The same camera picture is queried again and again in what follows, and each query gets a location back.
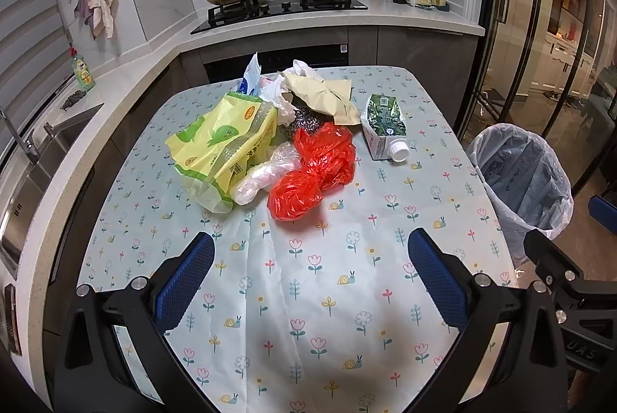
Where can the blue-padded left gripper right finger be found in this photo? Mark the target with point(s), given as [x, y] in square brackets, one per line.
[530, 371]

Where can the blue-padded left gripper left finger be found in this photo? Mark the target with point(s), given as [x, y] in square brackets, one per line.
[91, 373]

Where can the yellow green plastic package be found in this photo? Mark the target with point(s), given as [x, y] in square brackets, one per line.
[213, 154]

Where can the clear plastic bag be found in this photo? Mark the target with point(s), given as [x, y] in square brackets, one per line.
[284, 159]

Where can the green white milk carton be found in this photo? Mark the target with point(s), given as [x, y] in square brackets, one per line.
[384, 129]

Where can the red plastic bag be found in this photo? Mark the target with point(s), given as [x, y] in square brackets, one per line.
[327, 160]

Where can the steel wool scrubber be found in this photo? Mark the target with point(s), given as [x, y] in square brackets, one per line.
[306, 119]

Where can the trash bin with clear liner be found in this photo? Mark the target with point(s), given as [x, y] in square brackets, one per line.
[524, 179]

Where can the steel kitchen sink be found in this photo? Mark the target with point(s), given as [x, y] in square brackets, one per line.
[31, 187]

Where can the floral patterned tablecloth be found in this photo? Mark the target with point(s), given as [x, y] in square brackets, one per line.
[326, 314]

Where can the chrome faucet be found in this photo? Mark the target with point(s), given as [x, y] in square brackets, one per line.
[25, 143]

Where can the glass sliding door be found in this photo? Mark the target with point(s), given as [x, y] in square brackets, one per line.
[549, 67]

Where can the green dish soap bottle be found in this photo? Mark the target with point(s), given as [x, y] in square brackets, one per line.
[81, 70]

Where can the blue white wrapper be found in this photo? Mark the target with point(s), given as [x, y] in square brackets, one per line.
[250, 83]

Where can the crumpled white tissue front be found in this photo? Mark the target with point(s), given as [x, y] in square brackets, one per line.
[275, 91]

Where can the crumpled white tissue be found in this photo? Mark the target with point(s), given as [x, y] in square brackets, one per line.
[275, 91]
[302, 69]

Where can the beige paper envelope front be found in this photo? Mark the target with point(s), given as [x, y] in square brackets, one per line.
[326, 96]

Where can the crumpled white tissue back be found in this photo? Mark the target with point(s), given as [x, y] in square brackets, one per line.
[302, 69]

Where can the built-in black oven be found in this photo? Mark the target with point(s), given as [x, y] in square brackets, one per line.
[226, 69]

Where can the hanging pink white cloths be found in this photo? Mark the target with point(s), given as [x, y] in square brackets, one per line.
[98, 15]

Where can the black gas stove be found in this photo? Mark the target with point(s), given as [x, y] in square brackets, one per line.
[247, 10]

